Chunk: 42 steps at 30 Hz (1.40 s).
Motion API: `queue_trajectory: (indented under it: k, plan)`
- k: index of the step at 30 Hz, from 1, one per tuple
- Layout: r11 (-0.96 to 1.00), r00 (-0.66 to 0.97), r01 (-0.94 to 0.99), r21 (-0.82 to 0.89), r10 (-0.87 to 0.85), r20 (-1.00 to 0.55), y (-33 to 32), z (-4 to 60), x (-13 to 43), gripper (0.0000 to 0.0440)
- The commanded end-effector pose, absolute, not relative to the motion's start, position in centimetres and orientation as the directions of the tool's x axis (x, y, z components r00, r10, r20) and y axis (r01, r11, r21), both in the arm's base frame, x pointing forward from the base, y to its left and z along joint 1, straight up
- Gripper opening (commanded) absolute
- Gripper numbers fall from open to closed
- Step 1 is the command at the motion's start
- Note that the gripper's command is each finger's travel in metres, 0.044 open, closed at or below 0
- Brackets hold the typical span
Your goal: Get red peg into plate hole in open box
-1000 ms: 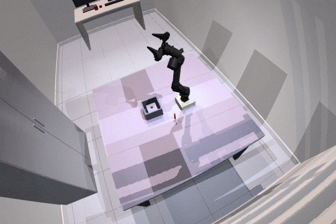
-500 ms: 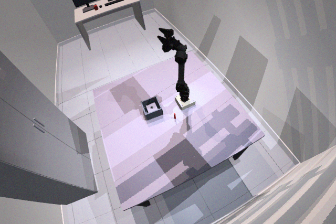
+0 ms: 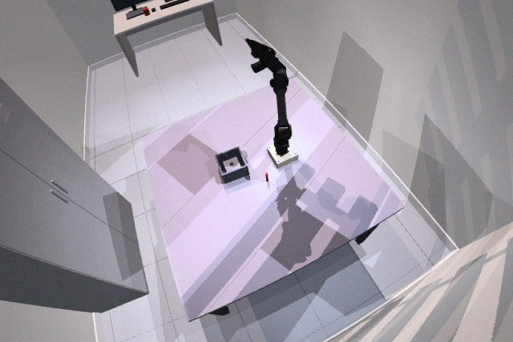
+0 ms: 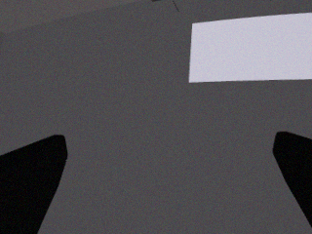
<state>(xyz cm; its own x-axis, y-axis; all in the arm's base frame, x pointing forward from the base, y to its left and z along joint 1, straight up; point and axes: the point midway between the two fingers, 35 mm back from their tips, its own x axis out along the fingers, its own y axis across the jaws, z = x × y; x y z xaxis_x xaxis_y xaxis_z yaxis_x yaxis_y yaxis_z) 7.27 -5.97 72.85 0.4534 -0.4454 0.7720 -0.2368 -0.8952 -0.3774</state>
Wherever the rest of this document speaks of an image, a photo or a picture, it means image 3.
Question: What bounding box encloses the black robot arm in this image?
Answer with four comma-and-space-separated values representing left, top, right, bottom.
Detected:
251, 60, 293, 157

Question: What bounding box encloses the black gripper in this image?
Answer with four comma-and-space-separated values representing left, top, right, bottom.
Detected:
245, 38, 279, 70

